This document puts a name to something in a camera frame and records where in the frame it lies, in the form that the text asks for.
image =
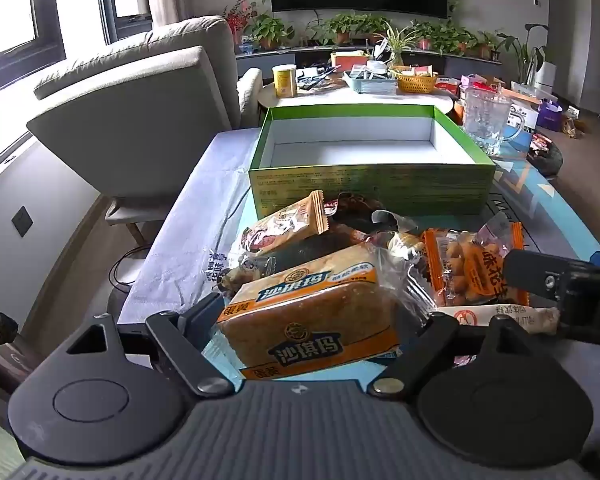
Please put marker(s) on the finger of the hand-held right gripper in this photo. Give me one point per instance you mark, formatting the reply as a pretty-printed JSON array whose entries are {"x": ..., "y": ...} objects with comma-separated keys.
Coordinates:
[
  {"x": 535, "y": 272},
  {"x": 595, "y": 332}
]

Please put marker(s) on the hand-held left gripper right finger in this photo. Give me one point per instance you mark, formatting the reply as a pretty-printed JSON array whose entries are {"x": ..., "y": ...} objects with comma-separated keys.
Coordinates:
[{"x": 437, "y": 332}]

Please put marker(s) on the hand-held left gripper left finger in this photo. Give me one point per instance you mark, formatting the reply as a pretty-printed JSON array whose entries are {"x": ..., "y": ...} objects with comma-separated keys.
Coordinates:
[{"x": 200, "y": 320}]

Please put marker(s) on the long white snack packet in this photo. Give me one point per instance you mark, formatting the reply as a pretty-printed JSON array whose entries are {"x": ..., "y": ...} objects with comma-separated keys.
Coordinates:
[{"x": 480, "y": 316}]

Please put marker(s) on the clear packet of brown snacks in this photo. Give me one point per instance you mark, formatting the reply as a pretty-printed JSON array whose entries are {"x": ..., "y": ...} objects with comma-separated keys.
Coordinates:
[{"x": 242, "y": 275}]

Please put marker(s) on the orange peanut packet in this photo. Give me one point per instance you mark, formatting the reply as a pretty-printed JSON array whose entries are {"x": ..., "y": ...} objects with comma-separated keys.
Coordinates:
[{"x": 460, "y": 270}]

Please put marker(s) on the large orange cake packet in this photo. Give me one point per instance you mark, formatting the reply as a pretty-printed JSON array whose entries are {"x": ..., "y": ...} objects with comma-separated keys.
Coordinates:
[{"x": 305, "y": 320}]

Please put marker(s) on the green cardboard box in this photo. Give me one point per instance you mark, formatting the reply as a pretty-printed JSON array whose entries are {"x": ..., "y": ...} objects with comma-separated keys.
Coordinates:
[{"x": 380, "y": 185}]

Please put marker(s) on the teal printed table mat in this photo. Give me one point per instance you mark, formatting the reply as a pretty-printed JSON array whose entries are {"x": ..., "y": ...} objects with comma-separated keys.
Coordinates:
[{"x": 545, "y": 200}]

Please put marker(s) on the clear wrapped beige snack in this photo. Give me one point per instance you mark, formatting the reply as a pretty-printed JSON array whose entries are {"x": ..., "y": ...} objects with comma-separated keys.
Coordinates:
[{"x": 400, "y": 242}]

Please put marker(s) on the white tablecloth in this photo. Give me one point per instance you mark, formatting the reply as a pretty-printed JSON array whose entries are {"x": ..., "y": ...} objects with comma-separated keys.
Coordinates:
[{"x": 190, "y": 220}]

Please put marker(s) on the dark round bag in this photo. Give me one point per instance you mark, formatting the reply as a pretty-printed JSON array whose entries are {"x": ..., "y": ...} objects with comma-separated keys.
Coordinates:
[{"x": 545, "y": 155}]

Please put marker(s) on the tan brown snack packet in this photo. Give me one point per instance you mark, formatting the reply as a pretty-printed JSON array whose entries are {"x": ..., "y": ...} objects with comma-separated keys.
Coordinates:
[{"x": 290, "y": 222}]

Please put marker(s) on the dark brown snack packet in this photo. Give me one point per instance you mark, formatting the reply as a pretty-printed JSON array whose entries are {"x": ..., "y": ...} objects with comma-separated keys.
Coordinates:
[{"x": 352, "y": 210}]

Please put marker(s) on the white carton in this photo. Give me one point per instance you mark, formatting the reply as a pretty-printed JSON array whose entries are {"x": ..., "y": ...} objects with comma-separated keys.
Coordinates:
[{"x": 525, "y": 115}]

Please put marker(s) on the clear glass mug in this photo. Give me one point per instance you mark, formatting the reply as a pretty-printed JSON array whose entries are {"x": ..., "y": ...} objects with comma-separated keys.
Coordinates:
[{"x": 485, "y": 120}]

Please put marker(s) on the dark brown object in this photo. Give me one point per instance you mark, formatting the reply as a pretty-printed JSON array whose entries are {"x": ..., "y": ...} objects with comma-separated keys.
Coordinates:
[{"x": 10, "y": 360}]

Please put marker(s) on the white air purifier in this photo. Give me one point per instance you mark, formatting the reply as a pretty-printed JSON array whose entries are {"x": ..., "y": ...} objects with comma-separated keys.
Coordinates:
[{"x": 546, "y": 77}]

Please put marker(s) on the pile of colourful bags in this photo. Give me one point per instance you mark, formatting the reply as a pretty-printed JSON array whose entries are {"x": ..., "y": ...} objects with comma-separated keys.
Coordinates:
[{"x": 475, "y": 85}]

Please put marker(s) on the large-leaf floor plant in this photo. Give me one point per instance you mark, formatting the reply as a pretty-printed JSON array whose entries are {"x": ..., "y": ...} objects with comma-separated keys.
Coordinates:
[{"x": 522, "y": 52}]

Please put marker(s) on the grey armchair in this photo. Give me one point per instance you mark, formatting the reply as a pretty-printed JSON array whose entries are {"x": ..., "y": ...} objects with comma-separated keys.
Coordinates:
[{"x": 130, "y": 110}]

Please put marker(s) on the wicker basket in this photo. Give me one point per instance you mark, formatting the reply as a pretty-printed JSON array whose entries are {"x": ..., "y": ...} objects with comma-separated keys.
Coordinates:
[{"x": 416, "y": 83}]

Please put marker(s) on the blue-grey plastic tray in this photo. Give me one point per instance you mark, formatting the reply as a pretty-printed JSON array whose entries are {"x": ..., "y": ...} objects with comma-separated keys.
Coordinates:
[{"x": 375, "y": 86}]

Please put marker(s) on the row of green potted plants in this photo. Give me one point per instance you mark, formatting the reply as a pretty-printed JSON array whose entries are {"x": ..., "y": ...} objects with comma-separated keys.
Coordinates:
[{"x": 450, "y": 37}]

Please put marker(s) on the yellow can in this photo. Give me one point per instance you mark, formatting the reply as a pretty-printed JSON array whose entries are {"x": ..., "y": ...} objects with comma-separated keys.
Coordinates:
[{"x": 285, "y": 82}]

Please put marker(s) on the round white table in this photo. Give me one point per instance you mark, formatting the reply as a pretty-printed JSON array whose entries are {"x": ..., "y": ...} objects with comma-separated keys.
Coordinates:
[{"x": 330, "y": 96}]

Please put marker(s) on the spider plant in vase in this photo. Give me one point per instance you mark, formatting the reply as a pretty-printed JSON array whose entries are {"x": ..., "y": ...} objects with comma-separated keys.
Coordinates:
[{"x": 397, "y": 42}]

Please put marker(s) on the orange tissue box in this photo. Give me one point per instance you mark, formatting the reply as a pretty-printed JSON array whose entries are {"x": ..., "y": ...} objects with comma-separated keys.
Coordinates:
[{"x": 347, "y": 59}]

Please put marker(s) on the green potted plant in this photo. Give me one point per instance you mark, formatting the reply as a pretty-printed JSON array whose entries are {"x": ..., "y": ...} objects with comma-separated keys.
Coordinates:
[
  {"x": 270, "y": 30},
  {"x": 350, "y": 25}
]

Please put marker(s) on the red flower plant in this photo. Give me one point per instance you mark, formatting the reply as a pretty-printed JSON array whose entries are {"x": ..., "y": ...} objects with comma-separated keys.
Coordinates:
[{"x": 237, "y": 20}]

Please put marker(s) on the black wall socket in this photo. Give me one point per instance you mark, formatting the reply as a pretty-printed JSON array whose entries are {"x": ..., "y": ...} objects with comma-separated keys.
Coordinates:
[{"x": 22, "y": 221}]

